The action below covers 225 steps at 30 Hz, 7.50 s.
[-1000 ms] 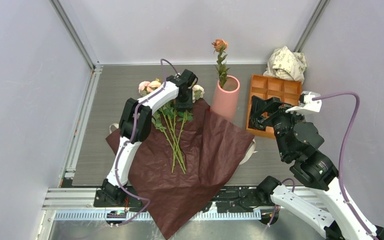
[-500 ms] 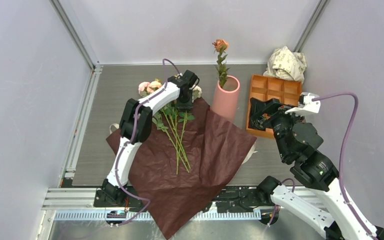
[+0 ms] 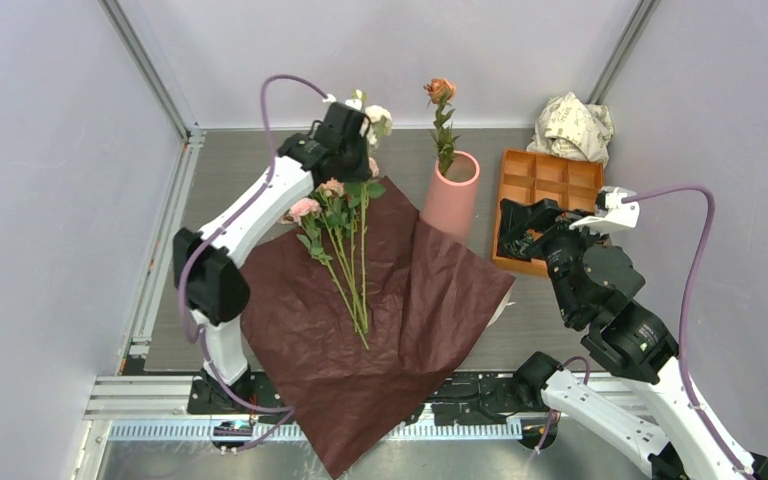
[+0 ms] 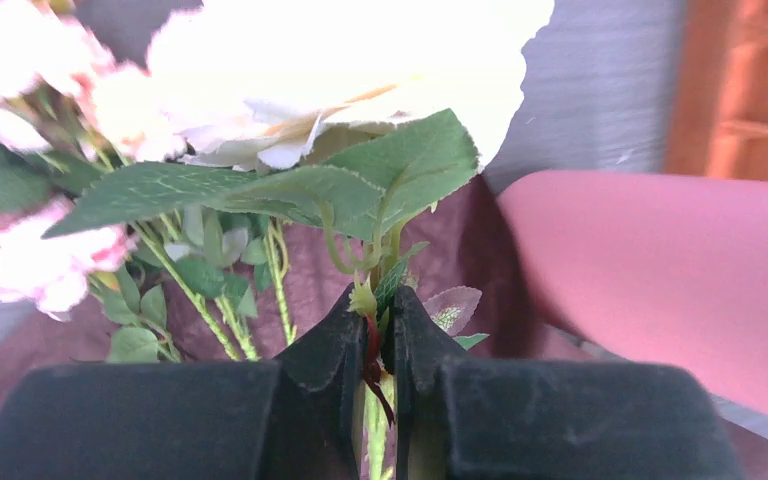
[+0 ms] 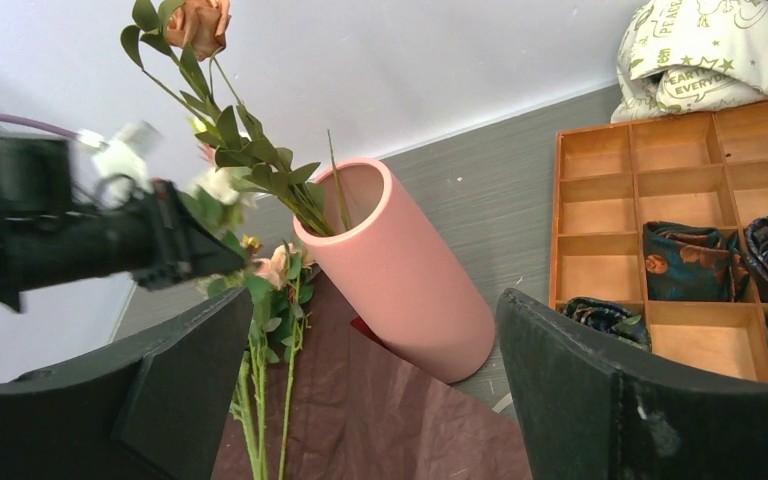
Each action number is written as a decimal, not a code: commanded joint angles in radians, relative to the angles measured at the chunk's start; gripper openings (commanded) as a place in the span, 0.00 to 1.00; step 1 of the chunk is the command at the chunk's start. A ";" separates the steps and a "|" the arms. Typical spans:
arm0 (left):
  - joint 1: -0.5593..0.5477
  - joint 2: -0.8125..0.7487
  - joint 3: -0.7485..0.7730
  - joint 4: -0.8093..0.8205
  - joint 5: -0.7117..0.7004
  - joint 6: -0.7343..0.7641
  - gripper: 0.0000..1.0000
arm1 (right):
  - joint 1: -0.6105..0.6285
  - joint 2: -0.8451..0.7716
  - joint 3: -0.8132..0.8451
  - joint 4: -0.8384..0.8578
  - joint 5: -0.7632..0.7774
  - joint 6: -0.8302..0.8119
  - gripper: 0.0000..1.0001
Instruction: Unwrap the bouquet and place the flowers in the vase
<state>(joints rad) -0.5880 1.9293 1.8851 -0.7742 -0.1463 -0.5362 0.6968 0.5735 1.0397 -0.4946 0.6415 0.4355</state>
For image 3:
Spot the orange compartment tray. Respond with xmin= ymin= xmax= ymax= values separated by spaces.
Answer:
xmin=490 ymin=148 xmax=605 ymax=280

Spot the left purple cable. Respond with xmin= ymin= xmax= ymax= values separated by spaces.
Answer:
xmin=177 ymin=74 xmax=330 ymax=452

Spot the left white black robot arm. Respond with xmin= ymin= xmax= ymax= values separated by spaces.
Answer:
xmin=173 ymin=100 xmax=372 ymax=413

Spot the pink flower bunch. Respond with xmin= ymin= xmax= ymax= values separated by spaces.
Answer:
xmin=278 ymin=158 xmax=385 ymax=348

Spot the red wrapping paper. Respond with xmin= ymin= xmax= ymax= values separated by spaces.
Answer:
xmin=241 ymin=178 xmax=514 ymax=478

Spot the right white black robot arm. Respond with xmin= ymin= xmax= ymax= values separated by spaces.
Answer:
xmin=497 ymin=188 xmax=768 ymax=479

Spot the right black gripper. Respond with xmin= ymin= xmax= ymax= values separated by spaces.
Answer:
xmin=495 ymin=195 xmax=611 ymax=319

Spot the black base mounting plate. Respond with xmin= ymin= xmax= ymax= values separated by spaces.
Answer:
xmin=185 ymin=371 xmax=557 ymax=426

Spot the crumpled printed paper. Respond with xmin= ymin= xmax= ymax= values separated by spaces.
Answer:
xmin=526 ymin=92 xmax=615 ymax=166

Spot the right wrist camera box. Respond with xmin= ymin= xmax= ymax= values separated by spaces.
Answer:
xmin=569 ymin=186 xmax=640 ymax=235

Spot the cream printed ribbon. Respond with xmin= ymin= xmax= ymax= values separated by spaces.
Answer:
xmin=487 ymin=290 xmax=512 ymax=328

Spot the white rose stem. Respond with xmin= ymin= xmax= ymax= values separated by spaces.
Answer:
xmin=345 ymin=89 xmax=393 ymax=155

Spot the pink cylindrical vase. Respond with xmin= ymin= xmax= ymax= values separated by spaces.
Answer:
xmin=420 ymin=150 xmax=481 ymax=244

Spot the orange rose stem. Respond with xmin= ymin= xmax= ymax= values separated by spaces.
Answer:
xmin=424 ymin=77 xmax=458 ymax=177

